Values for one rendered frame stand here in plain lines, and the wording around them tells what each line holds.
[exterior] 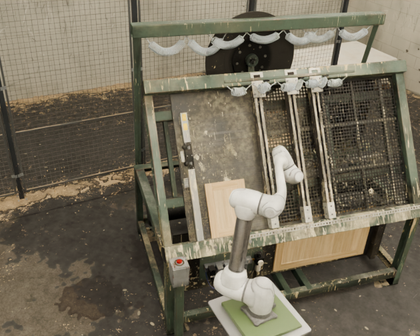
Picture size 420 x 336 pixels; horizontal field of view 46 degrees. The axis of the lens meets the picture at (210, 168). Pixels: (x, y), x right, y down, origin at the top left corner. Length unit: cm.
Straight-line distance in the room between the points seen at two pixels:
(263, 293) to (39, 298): 220
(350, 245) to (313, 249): 38
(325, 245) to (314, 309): 57
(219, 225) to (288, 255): 89
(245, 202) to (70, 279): 228
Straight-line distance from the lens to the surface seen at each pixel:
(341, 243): 456
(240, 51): 419
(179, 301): 365
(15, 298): 469
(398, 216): 434
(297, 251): 436
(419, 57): 905
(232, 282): 318
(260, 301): 318
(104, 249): 498
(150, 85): 356
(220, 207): 368
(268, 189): 375
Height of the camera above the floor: 328
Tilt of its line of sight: 32 degrees down
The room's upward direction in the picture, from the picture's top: 3 degrees clockwise
